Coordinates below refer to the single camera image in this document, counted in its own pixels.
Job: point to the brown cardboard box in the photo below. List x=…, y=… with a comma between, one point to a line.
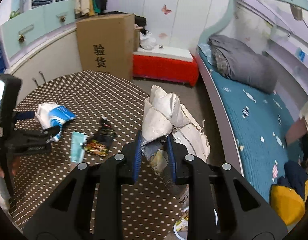
x=106, y=43

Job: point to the dark colourful snack wrapper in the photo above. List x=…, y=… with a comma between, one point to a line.
x=101, y=141

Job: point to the grey folded blanket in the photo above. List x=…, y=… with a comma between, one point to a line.
x=237, y=61

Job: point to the red fabric bench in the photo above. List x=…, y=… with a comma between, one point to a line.
x=179, y=66

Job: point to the hanging beige garment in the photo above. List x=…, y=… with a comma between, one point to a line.
x=299, y=128

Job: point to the white paper bag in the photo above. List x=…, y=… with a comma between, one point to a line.
x=164, y=115

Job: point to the white round trash bin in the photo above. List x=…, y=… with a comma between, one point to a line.
x=181, y=226

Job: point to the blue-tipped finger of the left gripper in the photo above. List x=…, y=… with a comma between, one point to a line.
x=23, y=115

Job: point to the yellow navy jacket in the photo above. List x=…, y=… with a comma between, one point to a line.
x=288, y=196

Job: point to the blue white plastic package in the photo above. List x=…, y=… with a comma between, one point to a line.
x=51, y=114

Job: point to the brown polka dot table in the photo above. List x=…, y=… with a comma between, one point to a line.
x=149, y=210

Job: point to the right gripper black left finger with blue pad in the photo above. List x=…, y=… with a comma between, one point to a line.
x=87, y=203

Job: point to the teal tube wrapper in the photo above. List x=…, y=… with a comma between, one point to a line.
x=78, y=141

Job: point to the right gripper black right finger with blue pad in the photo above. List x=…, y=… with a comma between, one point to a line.
x=222, y=204

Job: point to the teal quilted bed mattress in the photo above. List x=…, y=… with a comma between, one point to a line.
x=259, y=122

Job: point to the white plastic bag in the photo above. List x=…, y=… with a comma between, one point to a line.
x=147, y=41

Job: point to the mint green drawer cabinet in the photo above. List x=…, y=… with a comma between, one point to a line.
x=27, y=27

